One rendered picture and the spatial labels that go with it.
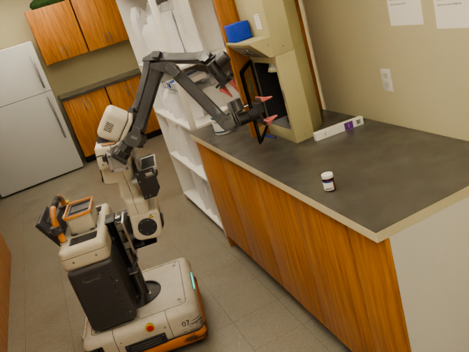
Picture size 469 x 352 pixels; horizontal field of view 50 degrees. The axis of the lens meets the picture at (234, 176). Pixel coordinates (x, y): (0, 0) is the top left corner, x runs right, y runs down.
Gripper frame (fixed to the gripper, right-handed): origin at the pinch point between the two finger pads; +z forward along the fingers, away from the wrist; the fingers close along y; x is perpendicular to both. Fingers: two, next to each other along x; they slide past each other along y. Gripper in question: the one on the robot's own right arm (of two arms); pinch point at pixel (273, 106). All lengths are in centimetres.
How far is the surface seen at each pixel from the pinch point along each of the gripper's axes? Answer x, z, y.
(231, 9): 46, 11, 47
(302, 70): 12.6, 26.8, 8.3
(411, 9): -42, 55, 28
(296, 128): 8.9, 13.3, -18.4
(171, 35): 148, 2, 37
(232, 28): 28.6, 1.9, 38.6
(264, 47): 8.7, 7.7, 26.6
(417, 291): -95, -7, -56
